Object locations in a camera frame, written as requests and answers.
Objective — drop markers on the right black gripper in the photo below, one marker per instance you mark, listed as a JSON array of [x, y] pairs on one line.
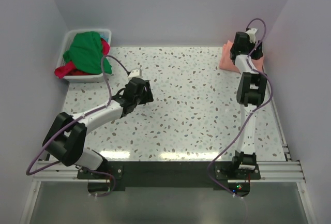
[[257, 53]]

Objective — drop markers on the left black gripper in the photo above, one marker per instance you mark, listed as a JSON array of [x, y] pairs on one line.
[[147, 97]]

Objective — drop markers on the salmon pink t shirt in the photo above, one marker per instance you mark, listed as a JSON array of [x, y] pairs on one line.
[[227, 64]]

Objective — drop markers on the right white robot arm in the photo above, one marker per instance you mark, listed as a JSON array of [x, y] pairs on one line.
[[250, 96]]

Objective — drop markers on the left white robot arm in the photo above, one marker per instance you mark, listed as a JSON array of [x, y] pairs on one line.
[[66, 137]]

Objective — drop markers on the green t shirt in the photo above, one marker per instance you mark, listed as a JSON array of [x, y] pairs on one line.
[[85, 52]]

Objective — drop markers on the red t shirt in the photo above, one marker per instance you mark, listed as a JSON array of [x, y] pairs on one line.
[[71, 70]]

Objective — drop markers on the white laundry basket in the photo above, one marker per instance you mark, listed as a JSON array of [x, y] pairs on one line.
[[104, 33]]

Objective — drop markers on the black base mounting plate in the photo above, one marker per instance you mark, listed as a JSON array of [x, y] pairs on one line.
[[169, 174]]

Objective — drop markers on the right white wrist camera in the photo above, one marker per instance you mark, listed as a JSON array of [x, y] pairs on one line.
[[252, 33]]

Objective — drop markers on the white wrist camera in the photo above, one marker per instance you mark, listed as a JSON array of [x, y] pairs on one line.
[[252, 33], [135, 73]]

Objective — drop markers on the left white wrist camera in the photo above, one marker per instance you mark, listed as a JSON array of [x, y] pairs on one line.
[[135, 73]]

